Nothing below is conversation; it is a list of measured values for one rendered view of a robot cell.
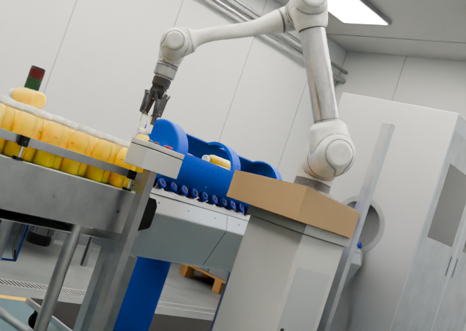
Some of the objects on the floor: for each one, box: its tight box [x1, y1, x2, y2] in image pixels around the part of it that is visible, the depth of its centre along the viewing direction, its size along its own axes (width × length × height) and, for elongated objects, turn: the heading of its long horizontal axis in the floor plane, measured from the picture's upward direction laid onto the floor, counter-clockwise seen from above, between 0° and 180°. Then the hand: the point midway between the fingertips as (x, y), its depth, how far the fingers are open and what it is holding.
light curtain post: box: [317, 121, 395, 331], centre depth 374 cm, size 6×6×170 cm
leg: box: [73, 247, 114, 331], centre depth 284 cm, size 6×6×63 cm
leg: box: [103, 255, 138, 331], centre depth 276 cm, size 6×6×63 cm
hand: (146, 123), depth 264 cm, fingers closed on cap, 4 cm apart
